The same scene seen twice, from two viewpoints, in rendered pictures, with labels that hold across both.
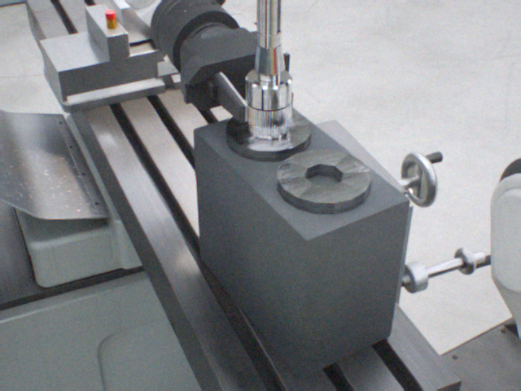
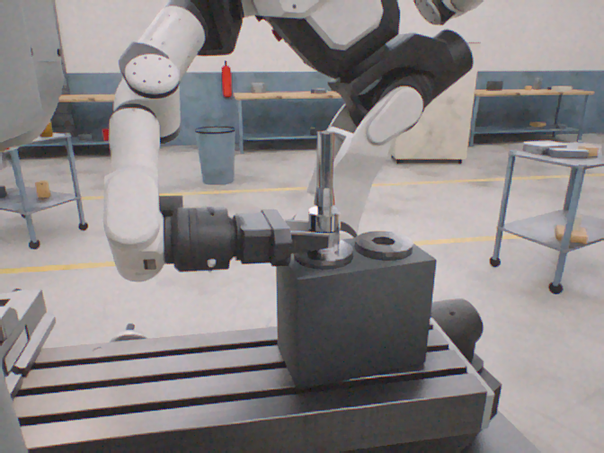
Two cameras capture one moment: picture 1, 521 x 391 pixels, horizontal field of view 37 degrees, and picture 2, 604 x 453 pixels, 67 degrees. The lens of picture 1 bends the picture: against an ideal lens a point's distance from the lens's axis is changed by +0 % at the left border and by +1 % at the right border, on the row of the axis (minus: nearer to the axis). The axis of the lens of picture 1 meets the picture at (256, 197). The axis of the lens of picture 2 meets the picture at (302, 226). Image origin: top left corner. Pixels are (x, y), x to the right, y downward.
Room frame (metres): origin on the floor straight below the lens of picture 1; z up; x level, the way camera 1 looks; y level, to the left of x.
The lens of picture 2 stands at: (0.58, 0.60, 1.41)
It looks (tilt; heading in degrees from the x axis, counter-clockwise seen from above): 20 degrees down; 284
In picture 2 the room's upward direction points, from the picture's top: straight up
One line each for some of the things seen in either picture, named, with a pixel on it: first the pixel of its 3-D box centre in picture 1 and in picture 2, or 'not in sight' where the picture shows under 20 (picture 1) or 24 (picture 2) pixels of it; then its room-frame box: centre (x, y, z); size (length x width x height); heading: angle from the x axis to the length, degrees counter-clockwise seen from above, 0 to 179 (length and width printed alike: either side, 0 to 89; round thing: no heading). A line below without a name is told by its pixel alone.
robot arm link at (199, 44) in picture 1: (215, 56); (240, 239); (0.80, 0.05, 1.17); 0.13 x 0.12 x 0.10; 118
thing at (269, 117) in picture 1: (268, 107); (324, 233); (0.70, -0.01, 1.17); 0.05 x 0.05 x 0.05
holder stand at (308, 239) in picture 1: (292, 228); (351, 302); (0.65, -0.04, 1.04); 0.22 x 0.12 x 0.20; 31
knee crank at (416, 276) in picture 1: (448, 266); not in sight; (1.17, -0.38, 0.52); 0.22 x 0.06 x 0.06; 113
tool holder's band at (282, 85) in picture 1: (269, 81); (324, 213); (0.70, -0.01, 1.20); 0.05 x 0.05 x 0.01
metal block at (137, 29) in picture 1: (132, 16); not in sight; (1.19, 0.20, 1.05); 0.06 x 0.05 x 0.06; 25
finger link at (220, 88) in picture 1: (226, 100); (307, 243); (0.71, 0.03, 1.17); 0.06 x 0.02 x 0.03; 28
